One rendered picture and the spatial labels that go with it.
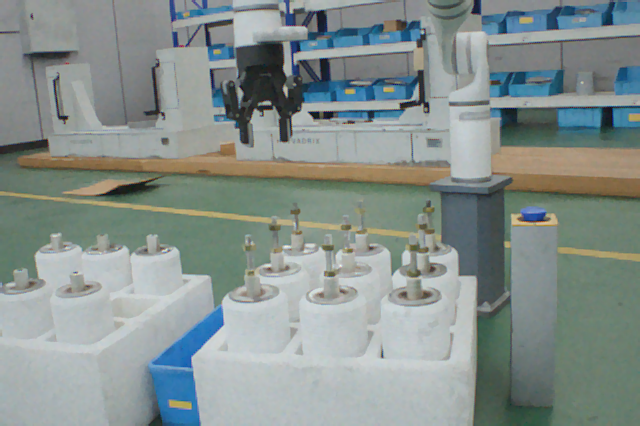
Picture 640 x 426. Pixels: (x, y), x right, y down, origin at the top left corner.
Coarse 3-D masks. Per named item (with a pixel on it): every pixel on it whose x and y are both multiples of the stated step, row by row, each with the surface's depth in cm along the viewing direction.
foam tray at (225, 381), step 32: (224, 352) 94; (288, 352) 93; (224, 384) 93; (256, 384) 91; (288, 384) 90; (320, 384) 89; (352, 384) 87; (384, 384) 86; (416, 384) 85; (448, 384) 84; (224, 416) 94; (256, 416) 93; (288, 416) 91; (320, 416) 90; (352, 416) 89; (384, 416) 87; (416, 416) 86; (448, 416) 85
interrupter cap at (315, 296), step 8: (320, 288) 96; (344, 288) 95; (352, 288) 95; (312, 296) 93; (320, 296) 94; (344, 296) 92; (352, 296) 92; (320, 304) 90; (328, 304) 90; (336, 304) 90
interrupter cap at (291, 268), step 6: (264, 264) 110; (270, 264) 110; (288, 264) 110; (294, 264) 109; (258, 270) 107; (264, 270) 107; (270, 270) 108; (288, 270) 107; (294, 270) 106; (264, 276) 105; (270, 276) 104; (276, 276) 104; (282, 276) 104
